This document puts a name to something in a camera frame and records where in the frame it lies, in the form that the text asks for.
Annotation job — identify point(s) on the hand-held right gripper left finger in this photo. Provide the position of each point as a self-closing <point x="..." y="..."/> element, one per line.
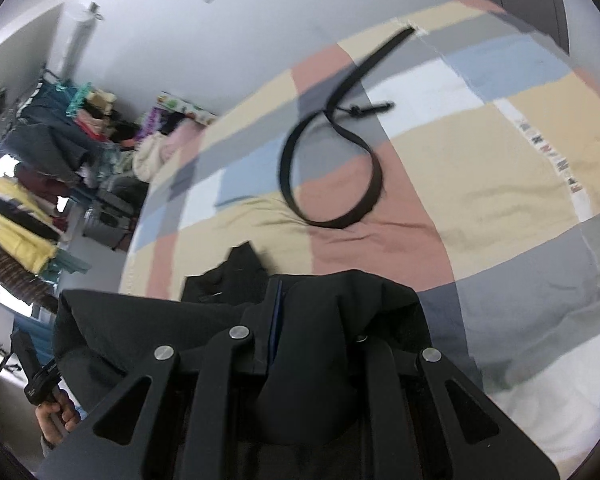
<point x="276" y="320"/>

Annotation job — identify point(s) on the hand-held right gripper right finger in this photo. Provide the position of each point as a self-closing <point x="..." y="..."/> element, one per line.
<point x="430" y="385"/>

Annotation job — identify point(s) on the black puffer jacket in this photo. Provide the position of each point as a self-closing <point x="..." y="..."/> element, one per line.
<point x="330" y="310"/>

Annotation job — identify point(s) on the pile of clothes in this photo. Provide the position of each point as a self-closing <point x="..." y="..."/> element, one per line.
<point x="147" y="155"/>

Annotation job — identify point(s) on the person's left hand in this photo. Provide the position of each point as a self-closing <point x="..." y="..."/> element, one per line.
<point x="60" y="417"/>

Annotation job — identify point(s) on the blue curtain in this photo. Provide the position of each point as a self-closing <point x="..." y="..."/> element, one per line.
<point x="40" y="337"/>

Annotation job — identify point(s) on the brown plaid scarf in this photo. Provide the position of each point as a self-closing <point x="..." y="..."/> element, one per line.
<point x="15" y="275"/>

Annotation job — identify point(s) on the yellow fleece coat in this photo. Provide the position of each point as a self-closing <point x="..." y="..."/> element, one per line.
<point x="15" y="230"/>

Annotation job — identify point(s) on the black belt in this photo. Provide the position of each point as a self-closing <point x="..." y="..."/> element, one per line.
<point x="286" y="170"/>

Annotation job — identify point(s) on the grey suitcase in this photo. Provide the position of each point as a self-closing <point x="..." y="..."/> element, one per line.
<point x="112" y="215"/>

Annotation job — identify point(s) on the patchwork bed quilt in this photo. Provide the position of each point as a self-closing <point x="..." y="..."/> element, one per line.
<point x="480" y="185"/>

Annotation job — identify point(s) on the dark grey hoodie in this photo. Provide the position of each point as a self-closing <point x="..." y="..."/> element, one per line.
<point x="50" y="145"/>

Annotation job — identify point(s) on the dotted white pillow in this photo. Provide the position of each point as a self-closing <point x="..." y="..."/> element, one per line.
<point x="190" y="110"/>

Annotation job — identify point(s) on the green clip hanger with socks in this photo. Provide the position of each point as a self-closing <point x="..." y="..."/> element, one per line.
<point x="87" y="107"/>

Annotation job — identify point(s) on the white air conditioner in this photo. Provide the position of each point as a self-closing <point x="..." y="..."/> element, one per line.
<point x="72" y="40"/>

